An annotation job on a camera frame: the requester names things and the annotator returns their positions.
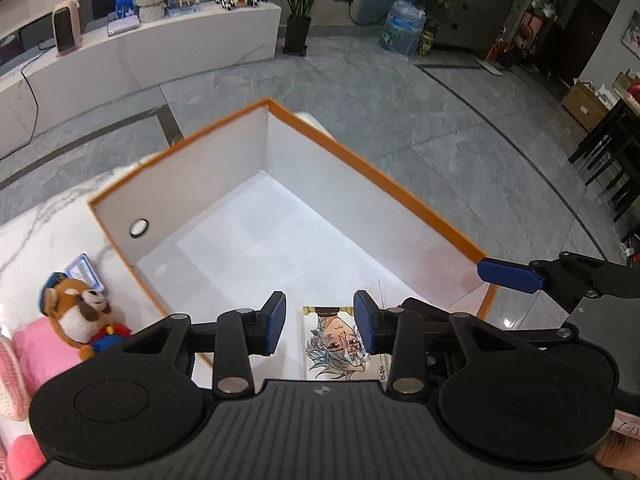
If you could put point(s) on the pink box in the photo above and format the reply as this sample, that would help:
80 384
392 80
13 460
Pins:
40 355

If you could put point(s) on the blue water jug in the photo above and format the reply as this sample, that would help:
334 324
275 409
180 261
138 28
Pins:
402 27

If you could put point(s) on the grey cabinet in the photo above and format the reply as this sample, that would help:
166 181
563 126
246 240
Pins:
480 5

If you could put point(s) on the raccoon plush with blue hat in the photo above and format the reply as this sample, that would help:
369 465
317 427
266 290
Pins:
75 310

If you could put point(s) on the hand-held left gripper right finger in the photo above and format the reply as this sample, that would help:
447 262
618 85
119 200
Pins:
364 322

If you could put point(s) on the cardboard box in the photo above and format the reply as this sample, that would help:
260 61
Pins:
582 105

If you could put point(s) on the dark wooden table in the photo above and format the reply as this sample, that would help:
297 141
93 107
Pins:
615 135

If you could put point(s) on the white floor board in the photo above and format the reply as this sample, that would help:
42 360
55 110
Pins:
489 67

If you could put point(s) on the white crochet doll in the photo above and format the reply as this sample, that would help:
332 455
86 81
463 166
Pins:
12 380

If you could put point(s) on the person's right hand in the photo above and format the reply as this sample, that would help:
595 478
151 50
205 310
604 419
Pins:
622 447

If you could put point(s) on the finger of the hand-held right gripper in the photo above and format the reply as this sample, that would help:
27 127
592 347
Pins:
505 275
432 310

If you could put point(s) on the orange storage box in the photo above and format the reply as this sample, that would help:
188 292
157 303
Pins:
280 240

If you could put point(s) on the potted plant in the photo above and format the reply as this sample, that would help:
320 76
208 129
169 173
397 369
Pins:
297 35

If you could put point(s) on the white laptop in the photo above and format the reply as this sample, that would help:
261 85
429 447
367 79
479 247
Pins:
122 25

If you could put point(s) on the anime picture card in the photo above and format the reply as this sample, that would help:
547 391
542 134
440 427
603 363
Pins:
330 345

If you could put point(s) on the small blue box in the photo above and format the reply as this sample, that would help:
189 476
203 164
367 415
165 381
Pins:
182 4

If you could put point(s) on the pink space heater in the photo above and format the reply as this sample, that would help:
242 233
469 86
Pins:
66 27

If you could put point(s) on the blue plastic card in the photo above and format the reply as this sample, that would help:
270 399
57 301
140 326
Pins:
85 272

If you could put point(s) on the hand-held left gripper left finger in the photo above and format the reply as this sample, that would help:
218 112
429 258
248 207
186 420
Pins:
274 322

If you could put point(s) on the white marble TV cabinet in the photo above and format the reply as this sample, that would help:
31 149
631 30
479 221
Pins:
175 50

